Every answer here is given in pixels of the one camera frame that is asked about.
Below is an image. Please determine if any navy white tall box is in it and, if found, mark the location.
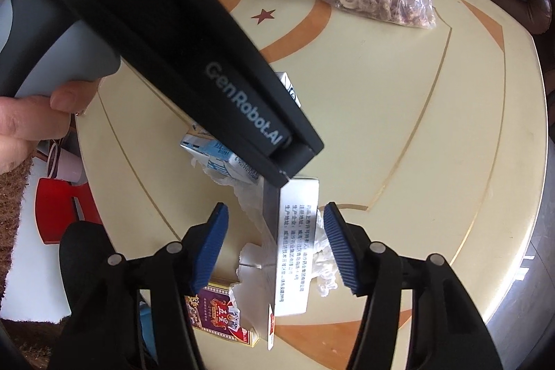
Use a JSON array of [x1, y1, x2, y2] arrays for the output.
[[263, 177, 320, 349]]

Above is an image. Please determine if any gold purple card box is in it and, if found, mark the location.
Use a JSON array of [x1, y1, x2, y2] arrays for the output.
[[185, 283, 259, 347]]

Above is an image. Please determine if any brown fuzzy sleeve forearm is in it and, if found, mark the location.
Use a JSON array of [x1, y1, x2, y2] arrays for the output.
[[0, 157, 32, 298]]

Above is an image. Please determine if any red plastic stool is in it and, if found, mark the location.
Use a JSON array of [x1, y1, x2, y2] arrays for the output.
[[35, 178, 102, 245]]

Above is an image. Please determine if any person left hand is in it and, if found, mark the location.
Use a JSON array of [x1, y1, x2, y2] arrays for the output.
[[0, 79, 101, 174]]

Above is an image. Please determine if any white blue milk carton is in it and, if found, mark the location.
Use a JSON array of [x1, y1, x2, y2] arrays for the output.
[[180, 63, 291, 183]]

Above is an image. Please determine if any cream wooden coffee table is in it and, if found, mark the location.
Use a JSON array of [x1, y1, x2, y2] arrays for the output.
[[73, 0, 549, 370]]

